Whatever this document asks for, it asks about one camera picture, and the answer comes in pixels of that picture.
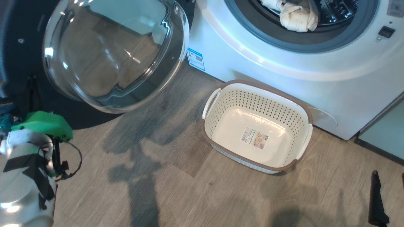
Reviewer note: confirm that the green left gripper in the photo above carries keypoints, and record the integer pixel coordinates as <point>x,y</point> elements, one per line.
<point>47,124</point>

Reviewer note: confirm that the round washing machine door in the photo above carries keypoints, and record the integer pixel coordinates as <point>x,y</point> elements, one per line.
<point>15,63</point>

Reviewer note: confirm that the cream white garment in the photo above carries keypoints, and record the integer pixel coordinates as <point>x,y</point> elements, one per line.
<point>296,19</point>

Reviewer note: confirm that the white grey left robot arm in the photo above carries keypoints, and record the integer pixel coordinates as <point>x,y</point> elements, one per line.
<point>19,189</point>

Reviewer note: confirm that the product label sticker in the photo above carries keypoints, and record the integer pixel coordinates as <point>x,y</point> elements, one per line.
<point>254,138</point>

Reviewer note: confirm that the cream laundry basket brown rim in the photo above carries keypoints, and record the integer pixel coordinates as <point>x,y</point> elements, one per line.
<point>252,132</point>

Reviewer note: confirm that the white front-load washing machine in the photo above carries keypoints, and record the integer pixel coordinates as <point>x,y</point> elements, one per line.
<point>284,67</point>

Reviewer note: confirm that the steel washer drum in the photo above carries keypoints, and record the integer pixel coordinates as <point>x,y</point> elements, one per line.
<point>337,11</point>

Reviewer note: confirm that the dark cabinet plinth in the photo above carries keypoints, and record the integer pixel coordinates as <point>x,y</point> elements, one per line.
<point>378,152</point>

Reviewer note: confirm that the teal connector piece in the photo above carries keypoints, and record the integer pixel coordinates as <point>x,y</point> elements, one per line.
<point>5,123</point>

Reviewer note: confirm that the wide pale green cabinet panel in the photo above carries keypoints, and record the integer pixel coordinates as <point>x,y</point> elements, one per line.
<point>389,129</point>

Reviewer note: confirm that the round white filter cover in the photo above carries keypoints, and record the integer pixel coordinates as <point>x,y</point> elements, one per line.
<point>326,118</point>

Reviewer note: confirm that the blue energy label sticker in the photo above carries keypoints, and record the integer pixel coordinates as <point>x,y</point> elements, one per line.
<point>195,59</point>

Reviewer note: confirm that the grey warning sticker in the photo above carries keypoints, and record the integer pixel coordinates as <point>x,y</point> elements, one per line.
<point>396,8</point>

